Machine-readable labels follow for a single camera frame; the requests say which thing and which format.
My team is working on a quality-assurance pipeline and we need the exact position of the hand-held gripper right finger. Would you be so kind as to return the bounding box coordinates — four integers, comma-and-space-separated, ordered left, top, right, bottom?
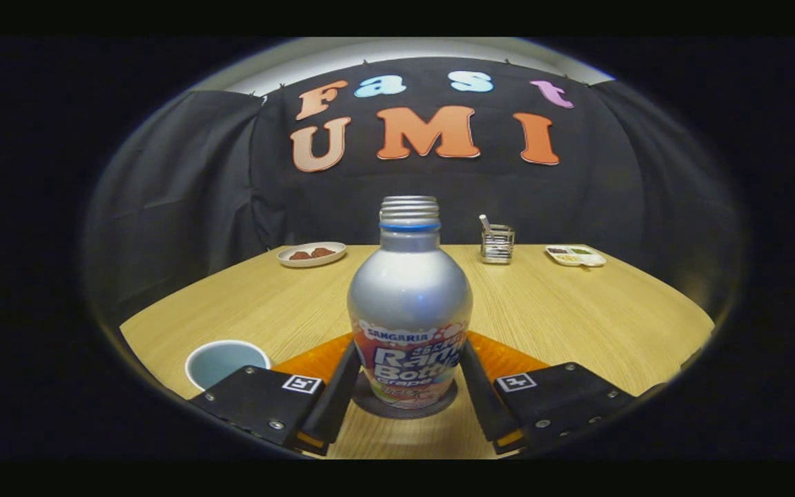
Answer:
458, 332, 667, 456

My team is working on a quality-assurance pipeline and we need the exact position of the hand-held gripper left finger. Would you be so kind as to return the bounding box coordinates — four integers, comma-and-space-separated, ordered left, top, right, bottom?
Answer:
188, 334, 362, 455

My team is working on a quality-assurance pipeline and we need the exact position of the brown round coaster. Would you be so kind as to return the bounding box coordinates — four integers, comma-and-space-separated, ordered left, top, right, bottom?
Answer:
353, 373, 459, 419

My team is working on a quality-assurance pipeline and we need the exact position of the white cup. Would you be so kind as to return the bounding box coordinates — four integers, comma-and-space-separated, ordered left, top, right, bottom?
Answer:
184, 339, 272, 392

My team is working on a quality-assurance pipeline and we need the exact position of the silver juice bottle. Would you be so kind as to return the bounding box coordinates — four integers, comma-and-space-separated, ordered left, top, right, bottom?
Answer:
347, 195, 474, 411

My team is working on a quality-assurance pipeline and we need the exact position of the wooden table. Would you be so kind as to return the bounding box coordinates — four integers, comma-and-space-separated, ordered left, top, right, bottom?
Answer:
120, 244, 716, 460

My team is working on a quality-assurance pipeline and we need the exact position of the small white plate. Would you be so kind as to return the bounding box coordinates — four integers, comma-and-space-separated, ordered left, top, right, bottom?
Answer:
277, 242, 347, 269

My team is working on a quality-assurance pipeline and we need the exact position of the white divided snack tray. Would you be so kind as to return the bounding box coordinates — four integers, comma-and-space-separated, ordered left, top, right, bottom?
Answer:
545, 244, 607, 268

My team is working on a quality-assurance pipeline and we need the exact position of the metal wire utensil holder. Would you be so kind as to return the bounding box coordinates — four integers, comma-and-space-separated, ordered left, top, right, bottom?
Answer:
480, 224, 516, 265

